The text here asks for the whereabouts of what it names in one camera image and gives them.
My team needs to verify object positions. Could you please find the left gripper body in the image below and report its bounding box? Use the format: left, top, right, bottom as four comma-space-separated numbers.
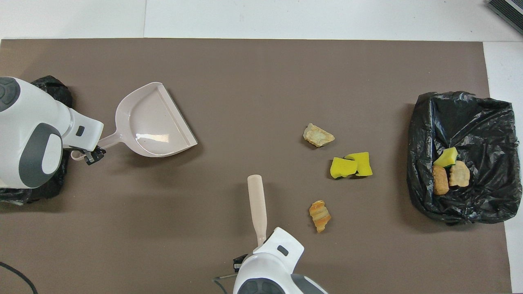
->
63, 108, 104, 151

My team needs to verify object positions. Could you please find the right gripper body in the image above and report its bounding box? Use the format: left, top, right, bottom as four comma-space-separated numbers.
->
253, 227, 305, 273

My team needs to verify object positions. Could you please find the beige plastic dustpan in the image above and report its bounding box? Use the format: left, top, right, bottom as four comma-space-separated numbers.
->
71, 82, 198, 161

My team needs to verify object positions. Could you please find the brown oval bread roll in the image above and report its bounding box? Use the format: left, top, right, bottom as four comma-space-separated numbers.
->
432, 165, 449, 196

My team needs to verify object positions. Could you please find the yellow green-backed sponge wedge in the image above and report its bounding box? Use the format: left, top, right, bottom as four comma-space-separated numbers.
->
434, 147, 459, 168

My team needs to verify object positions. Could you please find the black bag-lined trash bin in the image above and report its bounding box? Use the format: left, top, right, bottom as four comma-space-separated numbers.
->
407, 91, 523, 224
0, 76, 73, 205

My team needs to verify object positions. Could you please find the orange striped croissant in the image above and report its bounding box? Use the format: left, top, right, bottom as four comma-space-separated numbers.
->
309, 200, 332, 233

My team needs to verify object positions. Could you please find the brown table mat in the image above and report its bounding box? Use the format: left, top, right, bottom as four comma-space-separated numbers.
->
0, 39, 512, 294

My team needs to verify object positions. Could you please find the yellow sponge piece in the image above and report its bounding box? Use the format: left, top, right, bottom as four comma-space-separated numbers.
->
330, 157, 358, 179
344, 152, 373, 177

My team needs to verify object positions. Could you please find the dark ribbed device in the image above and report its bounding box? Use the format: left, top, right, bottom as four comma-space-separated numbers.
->
485, 0, 523, 35

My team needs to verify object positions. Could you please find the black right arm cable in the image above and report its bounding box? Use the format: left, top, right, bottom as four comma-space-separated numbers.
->
212, 274, 238, 294

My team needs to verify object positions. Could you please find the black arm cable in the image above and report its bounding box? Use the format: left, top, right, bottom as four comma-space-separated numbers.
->
0, 261, 38, 294
212, 274, 238, 294

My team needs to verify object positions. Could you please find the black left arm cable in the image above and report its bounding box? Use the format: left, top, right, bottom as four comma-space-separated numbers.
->
0, 261, 38, 294

